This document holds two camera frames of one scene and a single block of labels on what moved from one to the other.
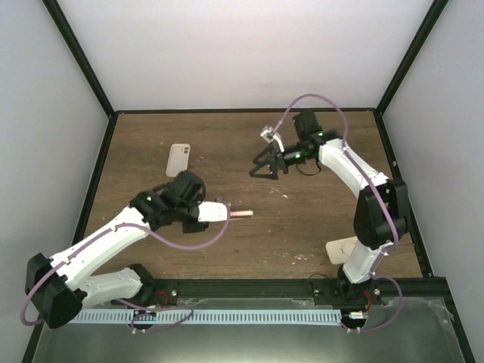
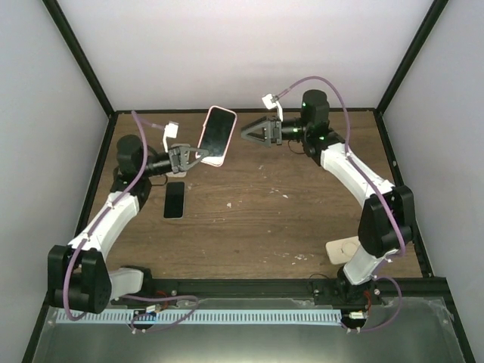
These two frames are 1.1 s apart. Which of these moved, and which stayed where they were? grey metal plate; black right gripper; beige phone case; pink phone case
Moved: black right gripper; pink phone case
Stayed: beige phone case; grey metal plate
